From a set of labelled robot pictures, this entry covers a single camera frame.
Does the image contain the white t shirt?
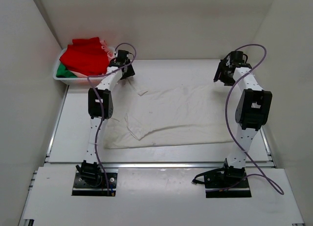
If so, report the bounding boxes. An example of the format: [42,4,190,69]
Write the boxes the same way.
[103,79,232,149]

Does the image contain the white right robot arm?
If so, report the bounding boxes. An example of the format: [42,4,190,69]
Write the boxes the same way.
[213,50,272,187]

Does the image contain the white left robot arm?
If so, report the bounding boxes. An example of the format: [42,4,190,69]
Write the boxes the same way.
[82,49,136,172]

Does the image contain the pink t shirt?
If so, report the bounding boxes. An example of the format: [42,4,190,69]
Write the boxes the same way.
[68,39,115,78]

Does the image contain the white plastic laundry basket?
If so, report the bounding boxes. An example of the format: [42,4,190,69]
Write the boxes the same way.
[53,46,117,86]

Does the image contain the red t shirt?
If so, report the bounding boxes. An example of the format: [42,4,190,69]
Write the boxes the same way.
[60,37,109,76]

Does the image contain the green t shirt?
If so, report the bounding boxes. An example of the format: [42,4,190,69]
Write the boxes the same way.
[56,63,77,78]

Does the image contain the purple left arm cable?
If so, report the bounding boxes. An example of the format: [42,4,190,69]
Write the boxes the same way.
[86,42,136,195]

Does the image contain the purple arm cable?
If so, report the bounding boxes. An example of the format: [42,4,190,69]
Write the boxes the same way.
[86,42,136,195]
[224,44,285,196]

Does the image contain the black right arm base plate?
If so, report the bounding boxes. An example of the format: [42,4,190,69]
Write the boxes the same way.
[192,162,252,198]

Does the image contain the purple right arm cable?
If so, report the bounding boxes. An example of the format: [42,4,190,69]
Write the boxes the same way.
[224,44,285,196]

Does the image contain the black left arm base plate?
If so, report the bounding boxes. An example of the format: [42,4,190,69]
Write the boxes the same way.
[71,171,118,197]

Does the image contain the aluminium table rail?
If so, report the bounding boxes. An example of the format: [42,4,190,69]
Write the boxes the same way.
[44,89,274,169]

